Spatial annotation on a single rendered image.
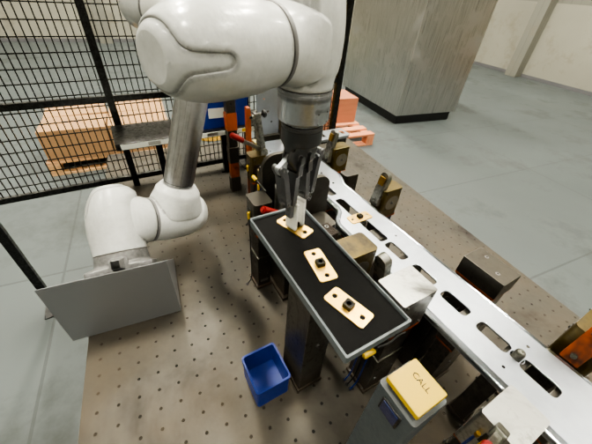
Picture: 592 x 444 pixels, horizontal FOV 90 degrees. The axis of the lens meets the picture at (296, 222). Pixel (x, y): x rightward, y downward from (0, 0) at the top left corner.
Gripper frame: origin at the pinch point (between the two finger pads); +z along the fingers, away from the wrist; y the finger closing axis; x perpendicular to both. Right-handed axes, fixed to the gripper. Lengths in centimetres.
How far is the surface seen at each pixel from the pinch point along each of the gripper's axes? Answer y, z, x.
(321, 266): -5.6, 3.5, -12.1
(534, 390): 11, 20, -54
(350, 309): -10.4, 3.0, -21.7
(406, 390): -15.4, 3.9, -34.5
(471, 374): 29, 50, -50
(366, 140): 298, 114, 132
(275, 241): -6.6, 4.0, -0.4
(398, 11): 421, -17, 186
